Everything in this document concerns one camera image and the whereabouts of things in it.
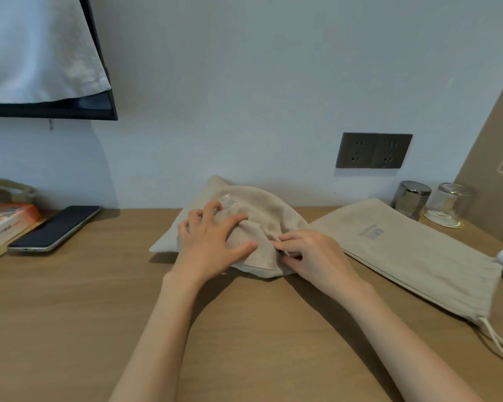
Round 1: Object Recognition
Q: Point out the dark grey wall socket panel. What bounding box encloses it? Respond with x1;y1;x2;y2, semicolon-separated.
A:
335;132;414;170

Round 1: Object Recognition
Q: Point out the person's right forearm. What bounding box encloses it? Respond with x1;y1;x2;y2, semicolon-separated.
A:
343;284;483;402

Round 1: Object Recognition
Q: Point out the person's right hand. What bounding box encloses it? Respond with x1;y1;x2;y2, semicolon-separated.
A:
272;229;374;302

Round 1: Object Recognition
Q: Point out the grey smoked glass cup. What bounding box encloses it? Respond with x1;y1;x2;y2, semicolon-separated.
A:
392;180;433;222

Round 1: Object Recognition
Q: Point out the person's left hand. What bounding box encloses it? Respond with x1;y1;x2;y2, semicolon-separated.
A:
163;200;259;289

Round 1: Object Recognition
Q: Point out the beige drawstring bag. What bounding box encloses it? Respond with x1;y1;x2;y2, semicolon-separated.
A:
149;175;311;279
309;198;503;365

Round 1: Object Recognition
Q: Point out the black television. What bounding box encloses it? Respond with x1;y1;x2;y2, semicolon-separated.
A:
0;0;119;122

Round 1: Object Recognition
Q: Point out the clear glass cup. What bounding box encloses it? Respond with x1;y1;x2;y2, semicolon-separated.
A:
423;183;474;229

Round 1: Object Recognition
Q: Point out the person's left forearm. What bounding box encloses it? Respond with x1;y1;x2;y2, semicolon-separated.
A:
108;276;206;402

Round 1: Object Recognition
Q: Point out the black smartphone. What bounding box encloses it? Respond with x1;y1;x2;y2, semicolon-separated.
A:
7;205;102;252

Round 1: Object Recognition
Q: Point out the white cloth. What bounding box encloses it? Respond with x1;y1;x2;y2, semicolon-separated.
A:
0;0;112;104

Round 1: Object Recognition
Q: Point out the wooden niche frame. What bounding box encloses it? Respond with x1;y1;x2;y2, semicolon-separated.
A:
454;58;503;247

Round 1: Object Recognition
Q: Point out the round beige dish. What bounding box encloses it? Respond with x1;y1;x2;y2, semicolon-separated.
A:
0;178;36;204

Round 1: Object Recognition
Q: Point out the round gold-rimmed coaster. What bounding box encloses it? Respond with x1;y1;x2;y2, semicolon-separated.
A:
422;213;464;229

